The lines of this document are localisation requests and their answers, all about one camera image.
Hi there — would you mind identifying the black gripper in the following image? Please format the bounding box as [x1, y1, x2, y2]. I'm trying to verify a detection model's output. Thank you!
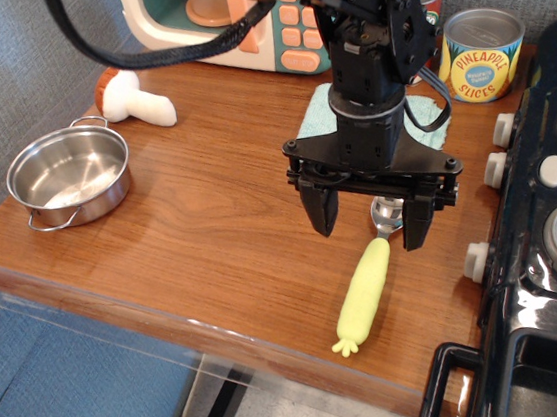
[283, 90, 463, 251]

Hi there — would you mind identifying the stainless steel pot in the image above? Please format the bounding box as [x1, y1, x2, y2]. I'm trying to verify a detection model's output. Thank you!
[6, 115, 132, 233]

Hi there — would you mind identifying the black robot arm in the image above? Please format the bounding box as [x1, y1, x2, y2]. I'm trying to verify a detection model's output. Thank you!
[256, 0, 463, 250]

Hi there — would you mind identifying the light blue folded cloth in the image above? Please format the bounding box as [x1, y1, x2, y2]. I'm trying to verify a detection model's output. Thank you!
[296, 83, 451, 150]

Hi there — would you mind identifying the white stove knob lower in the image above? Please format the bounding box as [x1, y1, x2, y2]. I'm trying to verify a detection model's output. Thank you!
[463, 241, 489, 283]

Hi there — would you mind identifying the white stove knob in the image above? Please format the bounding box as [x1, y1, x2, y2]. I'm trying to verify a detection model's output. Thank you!
[483, 152, 507, 190]
[463, 241, 489, 283]
[492, 112, 515, 149]

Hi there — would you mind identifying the white stove knob middle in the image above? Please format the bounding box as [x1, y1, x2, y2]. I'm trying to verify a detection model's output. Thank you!
[483, 152, 507, 190]

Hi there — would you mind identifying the white stove knob upper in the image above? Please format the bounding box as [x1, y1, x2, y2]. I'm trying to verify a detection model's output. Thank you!
[492, 112, 515, 149]

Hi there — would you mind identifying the pineapple slices can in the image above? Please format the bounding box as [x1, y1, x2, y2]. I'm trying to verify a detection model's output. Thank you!
[438, 7, 525, 104]

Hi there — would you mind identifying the black toy stove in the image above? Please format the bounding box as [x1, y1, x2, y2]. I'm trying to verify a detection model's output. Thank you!
[419, 22, 557, 417]

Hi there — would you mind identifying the tomato sauce can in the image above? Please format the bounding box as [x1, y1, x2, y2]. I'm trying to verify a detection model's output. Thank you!
[409, 0, 443, 86]

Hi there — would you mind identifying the plush mushroom toy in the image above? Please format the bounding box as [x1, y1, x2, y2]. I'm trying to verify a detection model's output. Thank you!
[94, 67, 178, 127]

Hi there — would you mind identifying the toy microwave oven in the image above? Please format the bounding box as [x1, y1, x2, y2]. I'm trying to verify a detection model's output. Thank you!
[121, 0, 331, 75]

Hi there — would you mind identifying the spoon with yellow handle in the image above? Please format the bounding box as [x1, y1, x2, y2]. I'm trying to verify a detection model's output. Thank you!
[332, 196, 404, 358]

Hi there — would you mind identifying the black braided cable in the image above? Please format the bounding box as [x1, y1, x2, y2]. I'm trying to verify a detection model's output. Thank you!
[42, 0, 283, 79]

